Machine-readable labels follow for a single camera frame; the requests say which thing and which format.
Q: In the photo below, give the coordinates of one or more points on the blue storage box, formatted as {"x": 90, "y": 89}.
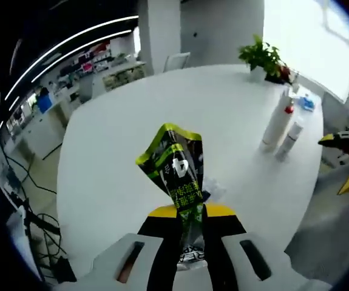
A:
{"x": 45, "y": 103}

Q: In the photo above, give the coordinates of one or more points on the white standing desk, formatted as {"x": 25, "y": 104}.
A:
{"x": 16, "y": 230}

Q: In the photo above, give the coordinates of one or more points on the black desk frame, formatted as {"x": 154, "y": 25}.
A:
{"x": 40, "y": 221}

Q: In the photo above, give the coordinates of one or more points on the red potted plant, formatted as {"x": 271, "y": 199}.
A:
{"x": 285, "y": 72}

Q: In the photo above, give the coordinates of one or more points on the green black skincare sachet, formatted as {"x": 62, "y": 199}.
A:
{"x": 177, "y": 169}

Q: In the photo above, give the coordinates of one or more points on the small white skincare bottle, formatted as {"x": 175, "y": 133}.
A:
{"x": 288, "y": 142}

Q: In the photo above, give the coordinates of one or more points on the green potted plant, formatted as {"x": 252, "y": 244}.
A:
{"x": 259, "y": 54}

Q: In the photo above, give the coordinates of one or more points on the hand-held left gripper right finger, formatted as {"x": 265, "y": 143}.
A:
{"x": 229, "y": 242}

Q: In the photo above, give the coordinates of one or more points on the white skincare tube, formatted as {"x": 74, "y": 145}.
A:
{"x": 274, "y": 127}

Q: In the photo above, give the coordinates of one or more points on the white chair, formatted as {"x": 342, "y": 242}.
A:
{"x": 177, "y": 60}

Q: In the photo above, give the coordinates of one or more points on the grey mesh office chair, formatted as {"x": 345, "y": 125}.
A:
{"x": 320, "y": 218}

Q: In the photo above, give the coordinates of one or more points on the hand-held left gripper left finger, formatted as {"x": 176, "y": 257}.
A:
{"x": 159, "y": 251}

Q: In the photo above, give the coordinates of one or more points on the grey background chair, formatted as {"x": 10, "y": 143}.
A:
{"x": 86, "y": 89}

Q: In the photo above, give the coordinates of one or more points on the small white windowsill bottle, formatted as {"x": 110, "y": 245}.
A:
{"x": 295, "y": 85}

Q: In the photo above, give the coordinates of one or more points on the blue gloves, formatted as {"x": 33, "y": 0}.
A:
{"x": 306, "y": 103}

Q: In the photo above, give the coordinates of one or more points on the white office counter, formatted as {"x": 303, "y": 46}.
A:
{"x": 40, "y": 133}

